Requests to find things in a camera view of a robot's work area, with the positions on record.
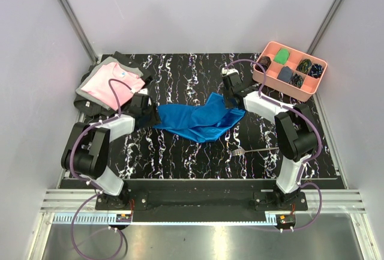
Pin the green rolled cloth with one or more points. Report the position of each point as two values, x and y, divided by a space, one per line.
282 56

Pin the dark blue patterned rolled tie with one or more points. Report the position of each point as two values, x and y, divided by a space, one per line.
316 71

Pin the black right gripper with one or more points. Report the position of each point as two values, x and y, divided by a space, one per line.
227 104

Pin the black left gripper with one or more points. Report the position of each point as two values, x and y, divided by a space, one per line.
155 119

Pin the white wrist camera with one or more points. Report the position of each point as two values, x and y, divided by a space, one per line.
228 71
141 91

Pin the blue satin napkin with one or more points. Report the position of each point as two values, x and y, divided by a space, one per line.
206 123

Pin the pink folded shirt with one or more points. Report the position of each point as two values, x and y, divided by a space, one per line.
105 84

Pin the silver fork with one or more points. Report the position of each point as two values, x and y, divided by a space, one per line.
242 152

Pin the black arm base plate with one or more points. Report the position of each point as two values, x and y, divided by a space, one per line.
202 202

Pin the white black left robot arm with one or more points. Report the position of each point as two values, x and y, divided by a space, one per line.
86 153

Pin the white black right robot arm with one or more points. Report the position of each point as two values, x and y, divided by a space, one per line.
297 137

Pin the grey slotted cable duct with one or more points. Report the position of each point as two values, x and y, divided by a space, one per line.
92 218

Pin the brown patterned rolled tie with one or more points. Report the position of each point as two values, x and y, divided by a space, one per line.
265 62

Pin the dark green patterned rolled tie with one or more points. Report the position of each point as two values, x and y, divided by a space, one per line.
297 80

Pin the pink divided organizer tray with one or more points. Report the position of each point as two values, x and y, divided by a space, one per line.
269 77

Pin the grey rolled cloth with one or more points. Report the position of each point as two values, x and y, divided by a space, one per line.
285 74

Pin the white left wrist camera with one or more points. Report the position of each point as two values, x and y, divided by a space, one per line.
141 91

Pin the aluminium frame rail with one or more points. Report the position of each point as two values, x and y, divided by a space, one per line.
75 24

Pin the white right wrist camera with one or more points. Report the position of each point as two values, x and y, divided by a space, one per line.
228 71

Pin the blue yellow patterned rolled tie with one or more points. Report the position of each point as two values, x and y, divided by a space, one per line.
304 66

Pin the grey folded shirt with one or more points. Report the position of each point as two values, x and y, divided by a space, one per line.
87 92

